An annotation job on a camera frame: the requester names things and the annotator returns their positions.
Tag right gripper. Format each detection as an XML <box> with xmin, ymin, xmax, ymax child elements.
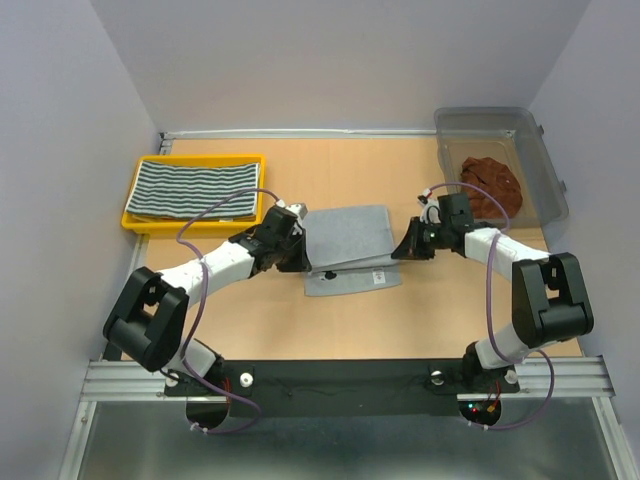
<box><xmin>394</xmin><ymin>215</ymin><xmax>451</xmax><ymax>260</ymax></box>

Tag light grey cloth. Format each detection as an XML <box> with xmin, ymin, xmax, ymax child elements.
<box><xmin>303</xmin><ymin>205</ymin><xmax>402</xmax><ymax>297</ymax></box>

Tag black white striped towel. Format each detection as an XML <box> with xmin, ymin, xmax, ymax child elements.
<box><xmin>125</xmin><ymin>161</ymin><xmax>261</xmax><ymax>219</ymax></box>

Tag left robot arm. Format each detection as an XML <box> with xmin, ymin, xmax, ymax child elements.
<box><xmin>103</xmin><ymin>201</ymin><xmax>310</xmax><ymax>394</ymax></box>

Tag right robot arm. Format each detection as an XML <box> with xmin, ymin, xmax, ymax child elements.
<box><xmin>391</xmin><ymin>189</ymin><xmax>594</xmax><ymax>390</ymax></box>

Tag brown cloth in bin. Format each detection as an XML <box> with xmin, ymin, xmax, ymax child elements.
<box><xmin>460</xmin><ymin>157</ymin><xmax>523</xmax><ymax>220</ymax></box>

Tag yellow plastic tray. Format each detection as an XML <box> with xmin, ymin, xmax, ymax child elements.
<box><xmin>121</xmin><ymin>154</ymin><xmax>266</xmax><ymax>235</ymax></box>

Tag grey plastic bin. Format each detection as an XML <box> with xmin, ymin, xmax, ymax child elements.
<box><xmin>434</xmin><ymin>107</ymin><xmax>568</xmax><ymax>228</ymax></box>

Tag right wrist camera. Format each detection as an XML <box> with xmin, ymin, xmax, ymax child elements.
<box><xmin>418</xmin><ymin>189</ymin><xmax>441</xmax><ymax>224</ymax></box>

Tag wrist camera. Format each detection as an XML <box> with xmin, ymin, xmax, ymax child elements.
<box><xmin>418</xmin><ymin>189</ymin><xmax>441</xmax><ymax>224</ymax></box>
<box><xmin>276</xmin><ymin>199</ymin><xmax>308</xmax><ymax>221</ymax></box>

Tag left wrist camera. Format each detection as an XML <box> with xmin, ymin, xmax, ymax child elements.
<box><xmin>276</xmin><ymin>199</ymin><xmax>308</xmax><ymax>221</ymax></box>

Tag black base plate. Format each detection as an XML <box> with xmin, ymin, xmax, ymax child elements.
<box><xmin>164</xmin><ymin>358</ymin><xmax>521</xmax><ymax>417</ymax></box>

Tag aluminium frame rail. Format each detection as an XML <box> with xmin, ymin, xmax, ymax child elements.
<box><xmin>80</xmin><ymin>357</ymin><xmax>615</xmax><ymax>402</ymax></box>

